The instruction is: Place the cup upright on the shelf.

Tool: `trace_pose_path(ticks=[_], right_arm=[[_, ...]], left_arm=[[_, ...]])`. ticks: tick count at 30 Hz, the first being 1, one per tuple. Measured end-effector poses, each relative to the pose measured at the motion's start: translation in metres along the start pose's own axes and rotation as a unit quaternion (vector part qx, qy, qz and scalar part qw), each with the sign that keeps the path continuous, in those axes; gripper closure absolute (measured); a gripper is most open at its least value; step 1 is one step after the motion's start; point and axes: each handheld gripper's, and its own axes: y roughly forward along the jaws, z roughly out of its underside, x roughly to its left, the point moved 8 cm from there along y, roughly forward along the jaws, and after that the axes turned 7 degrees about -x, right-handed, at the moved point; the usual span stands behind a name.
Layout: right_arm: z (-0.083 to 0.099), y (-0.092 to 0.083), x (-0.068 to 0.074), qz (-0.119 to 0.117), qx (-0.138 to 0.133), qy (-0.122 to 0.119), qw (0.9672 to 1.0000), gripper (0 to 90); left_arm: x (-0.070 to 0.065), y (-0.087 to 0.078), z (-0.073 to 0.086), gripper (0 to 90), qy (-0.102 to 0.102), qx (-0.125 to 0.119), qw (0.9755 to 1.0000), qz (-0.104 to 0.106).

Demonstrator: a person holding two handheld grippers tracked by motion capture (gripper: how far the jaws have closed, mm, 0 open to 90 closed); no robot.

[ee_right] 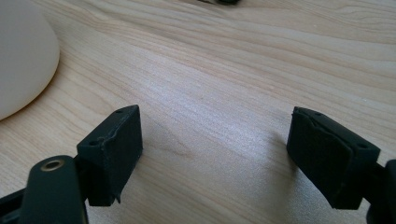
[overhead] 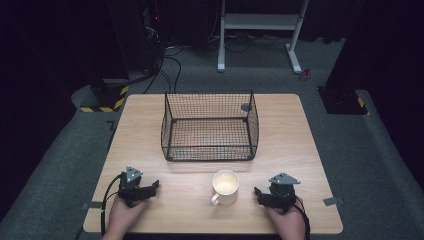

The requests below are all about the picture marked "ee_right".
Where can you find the white round plate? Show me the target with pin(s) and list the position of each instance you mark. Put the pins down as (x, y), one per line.
(21, 59)

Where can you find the small dark object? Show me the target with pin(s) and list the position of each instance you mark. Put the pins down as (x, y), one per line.
(221, 2)

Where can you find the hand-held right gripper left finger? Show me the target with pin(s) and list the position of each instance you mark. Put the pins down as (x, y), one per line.
(112, 161)

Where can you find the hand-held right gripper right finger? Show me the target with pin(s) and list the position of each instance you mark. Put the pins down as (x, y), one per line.
(327, 158)

